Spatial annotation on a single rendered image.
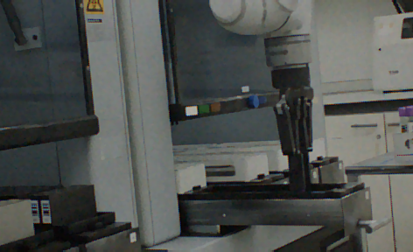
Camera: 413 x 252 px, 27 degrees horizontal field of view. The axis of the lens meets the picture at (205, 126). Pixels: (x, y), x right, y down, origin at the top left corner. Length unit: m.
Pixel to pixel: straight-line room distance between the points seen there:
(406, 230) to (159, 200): 2.53
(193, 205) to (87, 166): 0.28
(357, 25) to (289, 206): 3.19
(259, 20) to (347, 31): 3.26
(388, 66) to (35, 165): 2.64
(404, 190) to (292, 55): 2.44
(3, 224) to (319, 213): 0.57
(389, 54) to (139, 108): 2.51
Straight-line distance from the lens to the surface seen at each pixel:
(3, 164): 1.61
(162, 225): 1.62
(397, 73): 3.96
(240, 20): 1.44
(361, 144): 4.04
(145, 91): 1.59
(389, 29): 4.01
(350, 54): 4.71
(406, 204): 4.01
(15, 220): 1.30
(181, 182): 1.70
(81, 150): 1.47
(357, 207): 1.58
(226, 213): 1.63
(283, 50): 1.61
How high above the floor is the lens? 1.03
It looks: 3 degrees down
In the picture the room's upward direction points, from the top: 6 degrees counter-clockwise
